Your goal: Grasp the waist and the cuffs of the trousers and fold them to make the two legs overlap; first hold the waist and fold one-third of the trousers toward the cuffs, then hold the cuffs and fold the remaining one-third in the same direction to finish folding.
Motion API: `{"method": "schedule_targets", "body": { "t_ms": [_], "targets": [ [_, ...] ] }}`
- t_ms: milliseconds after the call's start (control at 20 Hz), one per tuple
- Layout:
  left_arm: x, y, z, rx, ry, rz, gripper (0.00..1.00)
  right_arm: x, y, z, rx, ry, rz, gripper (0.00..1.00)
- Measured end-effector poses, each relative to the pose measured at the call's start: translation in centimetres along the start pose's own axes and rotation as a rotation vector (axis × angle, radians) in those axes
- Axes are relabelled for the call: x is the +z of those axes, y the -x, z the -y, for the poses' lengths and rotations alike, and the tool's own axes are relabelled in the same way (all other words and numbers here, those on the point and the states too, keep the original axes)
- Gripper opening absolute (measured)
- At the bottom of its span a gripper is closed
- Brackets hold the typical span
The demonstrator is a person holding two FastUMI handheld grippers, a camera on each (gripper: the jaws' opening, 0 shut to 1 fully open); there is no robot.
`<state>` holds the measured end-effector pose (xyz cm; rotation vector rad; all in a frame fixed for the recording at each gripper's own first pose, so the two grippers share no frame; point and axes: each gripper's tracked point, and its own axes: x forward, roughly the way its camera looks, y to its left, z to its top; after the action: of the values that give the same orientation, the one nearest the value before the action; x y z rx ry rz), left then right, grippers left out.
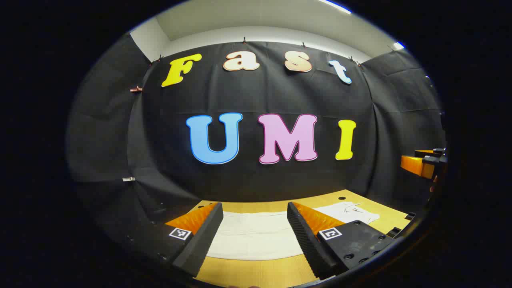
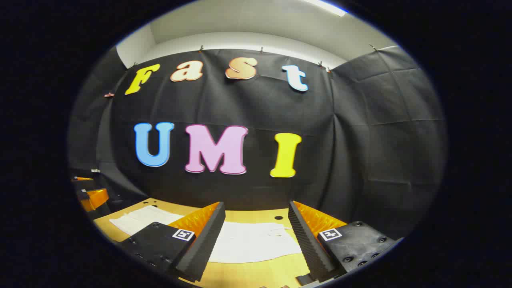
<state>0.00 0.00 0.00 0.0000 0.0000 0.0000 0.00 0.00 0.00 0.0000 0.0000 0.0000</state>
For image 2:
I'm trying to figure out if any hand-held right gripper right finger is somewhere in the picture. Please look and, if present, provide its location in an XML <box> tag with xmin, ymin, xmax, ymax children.
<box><xmin>288</xmin><ymin>200</ymin><xmax>404</xmax><ymax>282</ymax></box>

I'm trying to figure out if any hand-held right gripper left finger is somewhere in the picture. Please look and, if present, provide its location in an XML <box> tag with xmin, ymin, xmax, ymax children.
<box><xmin>120</xmin><ymin>201</ymin><xmax>226</xmax><ymax>282</ymax></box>

